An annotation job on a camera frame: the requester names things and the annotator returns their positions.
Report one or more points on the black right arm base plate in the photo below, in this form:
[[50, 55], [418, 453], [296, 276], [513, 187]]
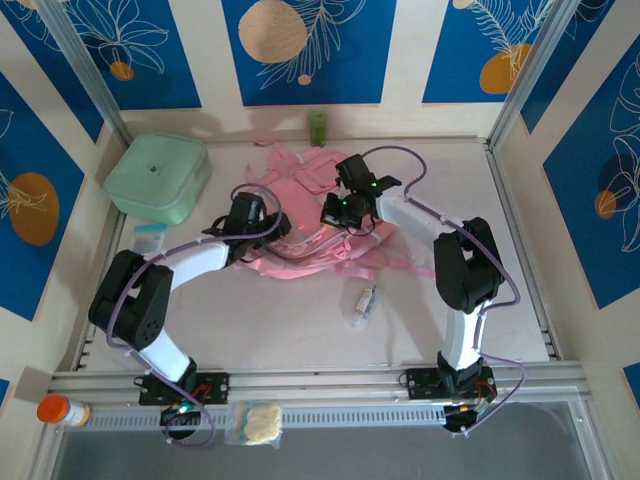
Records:
[[420, 385]]

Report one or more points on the small clear packet beige stick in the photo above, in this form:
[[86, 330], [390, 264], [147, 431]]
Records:
[[362, 305]]

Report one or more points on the clear packet with blue header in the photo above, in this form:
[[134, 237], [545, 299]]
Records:
[[149, 239]]

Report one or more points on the clear bag with beige contents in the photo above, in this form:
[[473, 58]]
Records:
[[255, 422]]

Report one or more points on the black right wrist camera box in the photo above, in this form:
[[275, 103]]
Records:
[[355, 170]]

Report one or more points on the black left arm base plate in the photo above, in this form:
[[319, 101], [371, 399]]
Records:
[[210, 387]]

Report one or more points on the aluminium frame post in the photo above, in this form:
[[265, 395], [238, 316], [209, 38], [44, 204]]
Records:
[[85, 70], [535, 70]]

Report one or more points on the white bottle with orange cap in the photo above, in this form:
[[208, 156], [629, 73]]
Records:
[[57, 411]]

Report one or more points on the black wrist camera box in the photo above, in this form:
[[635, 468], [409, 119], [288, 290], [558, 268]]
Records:
[[355, 170], [247, 207]]

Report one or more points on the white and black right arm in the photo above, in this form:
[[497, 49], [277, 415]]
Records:
[[465, 270]]

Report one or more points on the aluminium front frame rail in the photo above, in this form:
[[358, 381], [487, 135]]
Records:
[[325, 377]]

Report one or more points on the aluminium side rail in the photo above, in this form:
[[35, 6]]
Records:
[[100, 280], [525, 250]]

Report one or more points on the mint green square zip case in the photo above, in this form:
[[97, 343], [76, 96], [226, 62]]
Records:
[[155, 175]]

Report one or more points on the small green cylinder bottle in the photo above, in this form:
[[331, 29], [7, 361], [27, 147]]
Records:
[[318, 129]]

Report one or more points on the pink backpack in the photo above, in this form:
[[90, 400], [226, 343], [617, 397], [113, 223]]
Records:
[[300, 200]]

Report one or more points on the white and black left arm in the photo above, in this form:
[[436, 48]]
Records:
[[145, 310]]

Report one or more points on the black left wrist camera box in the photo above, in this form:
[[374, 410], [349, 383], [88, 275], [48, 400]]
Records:
[[247, 207]]

